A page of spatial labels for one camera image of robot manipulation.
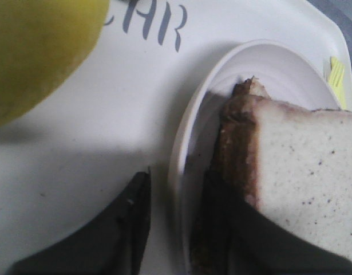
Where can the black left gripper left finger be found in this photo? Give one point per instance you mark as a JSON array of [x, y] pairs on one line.
[[112, 243]]

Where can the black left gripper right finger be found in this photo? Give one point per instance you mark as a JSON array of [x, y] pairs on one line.
[[242, 241]]

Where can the bread slice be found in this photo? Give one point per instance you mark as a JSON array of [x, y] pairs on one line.
[[292, 165], [250, 86]]

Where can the white round plate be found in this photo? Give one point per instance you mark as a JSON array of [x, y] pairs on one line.
[[286, 76]]

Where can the white bear-print tray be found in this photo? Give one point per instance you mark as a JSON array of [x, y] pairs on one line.
[[118, 113]]

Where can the yellow plastic fork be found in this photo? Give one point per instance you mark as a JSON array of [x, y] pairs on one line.
[[335, 80]]

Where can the yellow lemon front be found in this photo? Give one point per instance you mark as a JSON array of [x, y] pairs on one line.
[[41, 44]]

